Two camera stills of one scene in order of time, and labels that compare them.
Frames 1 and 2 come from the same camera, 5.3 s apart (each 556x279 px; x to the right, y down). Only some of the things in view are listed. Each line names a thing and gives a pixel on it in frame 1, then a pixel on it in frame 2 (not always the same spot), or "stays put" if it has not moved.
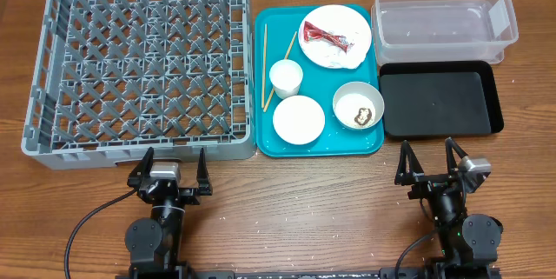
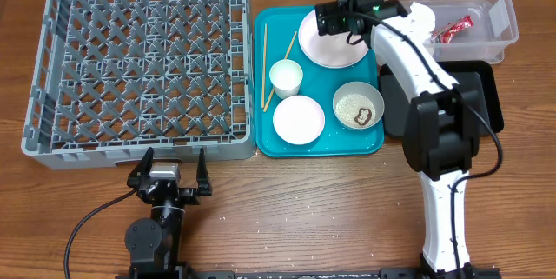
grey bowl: (358, 105) stays put
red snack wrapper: (313, 32) to (445, 34)
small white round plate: (299, 120) stays put
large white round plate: (340, 20) stays put
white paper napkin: (337, 58) to (422, 21)
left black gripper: (192, 195) stays put
